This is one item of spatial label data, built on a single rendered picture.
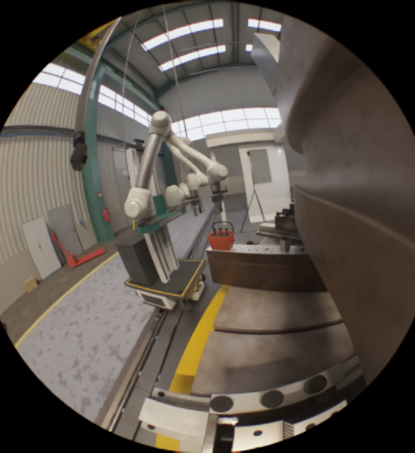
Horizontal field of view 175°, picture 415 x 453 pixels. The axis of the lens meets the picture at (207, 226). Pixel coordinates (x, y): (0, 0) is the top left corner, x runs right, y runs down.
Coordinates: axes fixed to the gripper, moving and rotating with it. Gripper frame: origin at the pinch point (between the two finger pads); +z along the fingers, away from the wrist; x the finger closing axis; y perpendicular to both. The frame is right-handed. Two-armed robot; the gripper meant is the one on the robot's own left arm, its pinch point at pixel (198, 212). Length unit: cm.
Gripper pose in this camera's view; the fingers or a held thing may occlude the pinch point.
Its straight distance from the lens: 132.6
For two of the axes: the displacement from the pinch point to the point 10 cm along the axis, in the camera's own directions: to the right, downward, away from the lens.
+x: 2.8, -3.3, 9.0
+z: 1.8, 9.4, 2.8
